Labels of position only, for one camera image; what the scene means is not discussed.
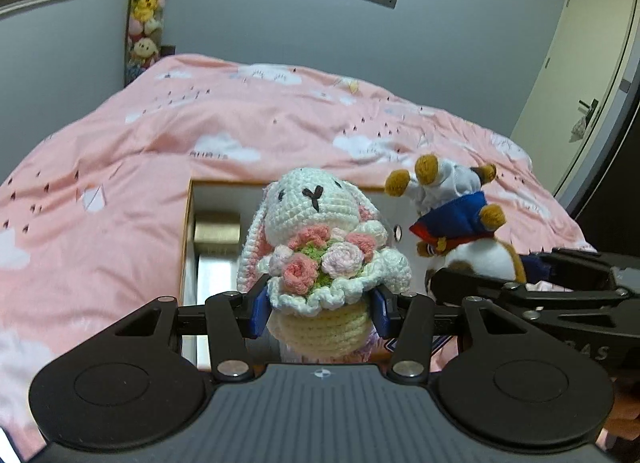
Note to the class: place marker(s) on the brown bear plush blue outfit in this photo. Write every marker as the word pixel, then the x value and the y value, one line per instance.
pixel 450 213

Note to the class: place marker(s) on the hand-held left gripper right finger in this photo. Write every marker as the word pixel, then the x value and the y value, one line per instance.
pixel 378 310

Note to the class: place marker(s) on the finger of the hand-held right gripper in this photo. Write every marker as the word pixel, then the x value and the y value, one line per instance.
pixel 470 288
pixel 540 268

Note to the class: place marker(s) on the white door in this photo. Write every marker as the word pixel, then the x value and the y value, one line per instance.
pixel 565 68

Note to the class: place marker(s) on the orange cardboard box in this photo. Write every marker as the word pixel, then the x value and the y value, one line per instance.
pixel 220 200

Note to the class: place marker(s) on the clear tube of plush toys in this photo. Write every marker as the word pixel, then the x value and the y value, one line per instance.
pixel 145 8

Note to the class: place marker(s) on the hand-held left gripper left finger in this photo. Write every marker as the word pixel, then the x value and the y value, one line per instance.
pixel 260 308

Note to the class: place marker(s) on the white crochet bunny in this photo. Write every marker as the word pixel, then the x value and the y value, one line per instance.
pixel 310 203

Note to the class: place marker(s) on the dark furniture panel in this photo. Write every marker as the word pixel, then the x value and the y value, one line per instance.
pixel 610 203

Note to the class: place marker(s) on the gold box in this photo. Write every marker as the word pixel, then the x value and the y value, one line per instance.
pixel 217 230

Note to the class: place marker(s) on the hanging sachet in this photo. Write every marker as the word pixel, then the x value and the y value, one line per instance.
pixel 579 128

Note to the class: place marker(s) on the pink printed blanket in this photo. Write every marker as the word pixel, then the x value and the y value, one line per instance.
pixel 125 143

